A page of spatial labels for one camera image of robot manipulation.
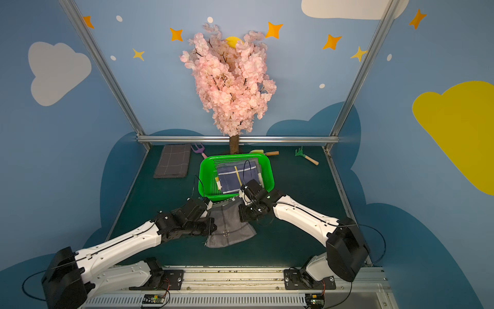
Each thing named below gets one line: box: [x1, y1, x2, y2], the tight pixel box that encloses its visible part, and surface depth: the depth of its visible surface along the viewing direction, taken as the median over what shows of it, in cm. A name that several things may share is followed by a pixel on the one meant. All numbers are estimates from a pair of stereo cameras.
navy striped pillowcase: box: [217, 158, 262, 194], surface depth 103 cm
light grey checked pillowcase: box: [205, 195, 257, 248], surface depth 82 cm
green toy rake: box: [294, 145, 320, 166], surface depth 120 cm
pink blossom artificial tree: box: [179, 23, 277, 138], surface depth 73 cm
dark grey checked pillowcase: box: [153, 143, 192, 179], surface depth 114 cm
